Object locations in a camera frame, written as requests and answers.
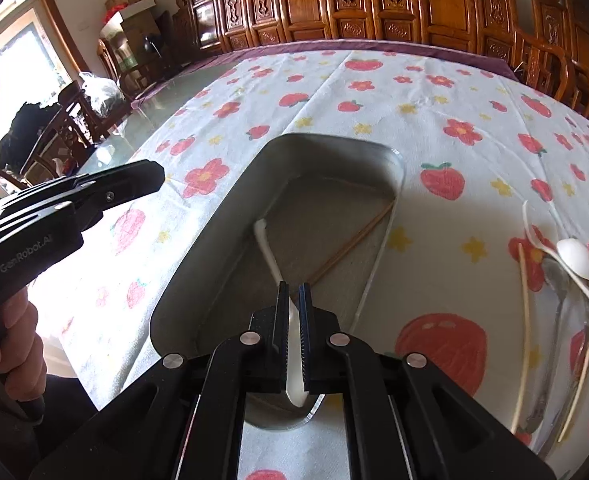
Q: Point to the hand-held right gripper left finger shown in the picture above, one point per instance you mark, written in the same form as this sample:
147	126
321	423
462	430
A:
283	320

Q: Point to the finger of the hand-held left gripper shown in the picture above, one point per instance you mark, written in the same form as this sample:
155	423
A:
119	180

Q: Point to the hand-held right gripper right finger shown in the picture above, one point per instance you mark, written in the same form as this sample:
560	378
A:
304	325

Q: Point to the white plastic spoon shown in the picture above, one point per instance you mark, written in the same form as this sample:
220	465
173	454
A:
577	259
532	227
267	250

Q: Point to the wooden chopstick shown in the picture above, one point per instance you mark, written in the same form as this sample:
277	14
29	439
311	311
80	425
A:
523	310
354	242
577	390

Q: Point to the metal tray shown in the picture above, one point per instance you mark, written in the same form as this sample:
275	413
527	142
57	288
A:
324	185

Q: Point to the metal spoon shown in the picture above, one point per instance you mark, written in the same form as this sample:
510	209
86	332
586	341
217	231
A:
582	360
554	280

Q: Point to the person's left hand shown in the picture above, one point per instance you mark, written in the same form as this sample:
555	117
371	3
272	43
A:
19	355

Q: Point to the wooden dining chair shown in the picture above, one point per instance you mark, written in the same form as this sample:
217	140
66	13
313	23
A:
74	120
39	162

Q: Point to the clear plastic bag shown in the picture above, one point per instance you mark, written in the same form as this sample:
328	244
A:
99	92

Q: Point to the black bag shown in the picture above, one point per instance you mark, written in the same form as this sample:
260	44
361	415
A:
24	125

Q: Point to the large cardboard box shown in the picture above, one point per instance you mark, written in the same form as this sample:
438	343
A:
134	27

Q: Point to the wood framed glass door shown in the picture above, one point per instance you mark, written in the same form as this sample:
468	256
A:
19	50

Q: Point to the person's dark clothing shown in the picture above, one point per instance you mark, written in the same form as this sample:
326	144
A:
64	415

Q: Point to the strawberry print tablecloth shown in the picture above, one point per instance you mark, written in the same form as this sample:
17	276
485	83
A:
349	125

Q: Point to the long carved wooden sofa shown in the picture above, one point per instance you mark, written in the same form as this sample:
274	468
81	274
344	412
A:
374	5

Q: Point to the wooden armchair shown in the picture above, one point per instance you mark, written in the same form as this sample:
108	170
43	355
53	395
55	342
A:
544	55
587	85

